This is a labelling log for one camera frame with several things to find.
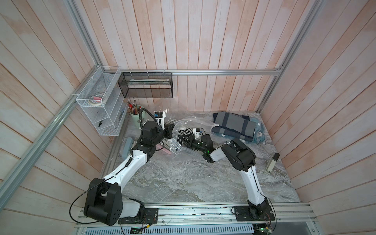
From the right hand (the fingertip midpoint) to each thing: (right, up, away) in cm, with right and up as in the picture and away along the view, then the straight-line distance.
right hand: (179, 138), depth 94 cm
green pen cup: (-32, +14, +8) cm, 35 cm away
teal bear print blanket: (+57, +2, +6) cm, 57 cm away
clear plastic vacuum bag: (+3, +8, -1) cm, 9 cm away
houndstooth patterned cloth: (+5, +4, +4) cm, 7 cm away
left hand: (-2, +8, -13) cm, 15 cm away
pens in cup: (-31, +21, +1) cm, 37 cm away
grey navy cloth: (+43, +8, +10) cm, 45 cm away
